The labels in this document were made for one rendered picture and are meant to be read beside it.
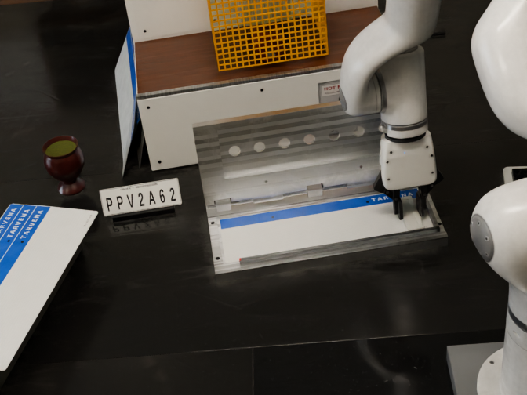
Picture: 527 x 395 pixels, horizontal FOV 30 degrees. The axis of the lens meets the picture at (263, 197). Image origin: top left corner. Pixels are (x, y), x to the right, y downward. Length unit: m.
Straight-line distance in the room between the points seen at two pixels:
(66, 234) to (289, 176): 0.45
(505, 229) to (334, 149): 0.73
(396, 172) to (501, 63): 0.55
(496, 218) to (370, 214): 0.67
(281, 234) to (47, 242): 0.44
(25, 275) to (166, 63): 0.58
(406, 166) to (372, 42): 0.27
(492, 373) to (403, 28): 0.57
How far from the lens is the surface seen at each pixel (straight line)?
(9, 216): 1.95
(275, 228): 1.91
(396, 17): 1.63
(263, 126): 1.89
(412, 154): 1.82
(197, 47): 2.15
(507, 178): 2.03
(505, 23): 1.34
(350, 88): 1.71
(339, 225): 1.90
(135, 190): 2.01
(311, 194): 1.97
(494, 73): 1.33
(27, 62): 2.63
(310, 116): 1.90
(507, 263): 1.29
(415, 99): 1.76
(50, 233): 1.88
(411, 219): 1.89
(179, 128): 2.06
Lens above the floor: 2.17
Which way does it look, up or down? 39 degrees down
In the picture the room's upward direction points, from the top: 7 degrees counter-clockwise
